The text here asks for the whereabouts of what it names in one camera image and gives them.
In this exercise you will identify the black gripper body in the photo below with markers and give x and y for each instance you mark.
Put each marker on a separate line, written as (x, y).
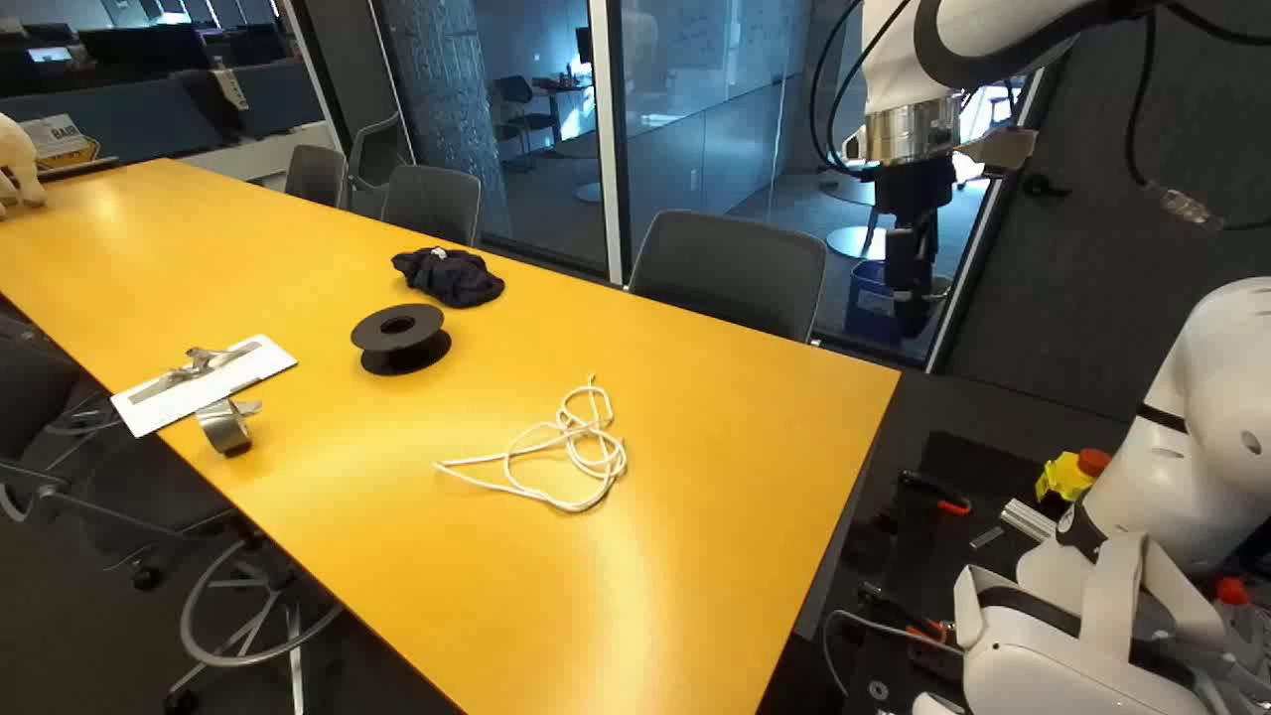
(915, 200)

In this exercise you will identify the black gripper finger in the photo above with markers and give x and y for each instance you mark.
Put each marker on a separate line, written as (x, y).
(915, 300)

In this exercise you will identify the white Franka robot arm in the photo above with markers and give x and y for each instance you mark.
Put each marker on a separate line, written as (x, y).
(1192, 422)

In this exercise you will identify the white round table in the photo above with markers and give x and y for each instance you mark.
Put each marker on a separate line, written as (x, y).
(854, 244)

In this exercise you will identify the wide grey chair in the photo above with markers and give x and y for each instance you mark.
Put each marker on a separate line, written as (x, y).
(729, 263)

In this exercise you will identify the yellow red emergency stop button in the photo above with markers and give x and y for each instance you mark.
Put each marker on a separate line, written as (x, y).
(1062, 477)

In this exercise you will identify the white VR headset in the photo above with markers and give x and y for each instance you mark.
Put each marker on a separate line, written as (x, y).
(1046, 660)

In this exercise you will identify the red cap bottle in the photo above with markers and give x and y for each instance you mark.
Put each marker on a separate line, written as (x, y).
(1234, 588)

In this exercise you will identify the black crumpled cloth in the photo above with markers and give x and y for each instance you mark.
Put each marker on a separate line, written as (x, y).
(452, 281)

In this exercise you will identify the black filament spool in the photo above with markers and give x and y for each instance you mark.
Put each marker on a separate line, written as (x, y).
(399, 346)

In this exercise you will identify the small grey chair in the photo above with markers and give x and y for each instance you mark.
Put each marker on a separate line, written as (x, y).
(315, 173)

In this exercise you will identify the small metal tape roll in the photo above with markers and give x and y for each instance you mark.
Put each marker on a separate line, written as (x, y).
(227, 432)

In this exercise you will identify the metal tool on sheet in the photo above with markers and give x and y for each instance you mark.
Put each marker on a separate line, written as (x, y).
(202, 358)

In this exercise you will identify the labelled cardboard box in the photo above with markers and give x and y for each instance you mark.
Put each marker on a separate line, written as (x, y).
(59, 138)

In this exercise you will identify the black office chair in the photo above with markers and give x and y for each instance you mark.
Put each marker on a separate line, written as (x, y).
(35, 400)

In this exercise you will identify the white plush toy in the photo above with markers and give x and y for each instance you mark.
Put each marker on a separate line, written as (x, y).
(19, 162)

